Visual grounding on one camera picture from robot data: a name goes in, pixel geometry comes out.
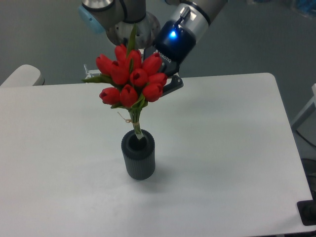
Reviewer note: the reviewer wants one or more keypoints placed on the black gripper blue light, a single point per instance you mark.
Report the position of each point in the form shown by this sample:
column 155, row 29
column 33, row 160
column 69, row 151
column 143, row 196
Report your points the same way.
column 173, row 44

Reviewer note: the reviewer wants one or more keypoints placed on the red tulip bouquet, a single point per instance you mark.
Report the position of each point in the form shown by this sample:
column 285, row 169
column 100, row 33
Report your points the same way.
column 134, row 81

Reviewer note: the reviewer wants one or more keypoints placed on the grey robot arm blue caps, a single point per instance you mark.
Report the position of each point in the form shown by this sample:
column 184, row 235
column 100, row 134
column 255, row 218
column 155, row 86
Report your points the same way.
column 117, row 18

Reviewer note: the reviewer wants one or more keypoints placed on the dark grey ribbed vase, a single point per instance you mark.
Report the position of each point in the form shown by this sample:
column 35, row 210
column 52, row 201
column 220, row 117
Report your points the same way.
column 139, row 155

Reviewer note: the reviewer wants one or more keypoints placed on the blue object top right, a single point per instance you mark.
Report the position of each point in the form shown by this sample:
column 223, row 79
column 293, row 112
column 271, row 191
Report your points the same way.
column 306, row 8

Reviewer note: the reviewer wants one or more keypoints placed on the black box at table edge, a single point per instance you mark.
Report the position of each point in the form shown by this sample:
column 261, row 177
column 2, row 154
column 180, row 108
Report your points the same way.
column 307, row 212

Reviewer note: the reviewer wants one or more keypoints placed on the white pedestal base frame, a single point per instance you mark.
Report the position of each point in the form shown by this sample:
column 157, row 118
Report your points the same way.
column 90, row 73

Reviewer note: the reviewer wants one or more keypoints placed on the white furniture frame right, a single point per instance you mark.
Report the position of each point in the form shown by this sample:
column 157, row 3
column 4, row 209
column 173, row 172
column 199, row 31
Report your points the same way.
column 305, row 112

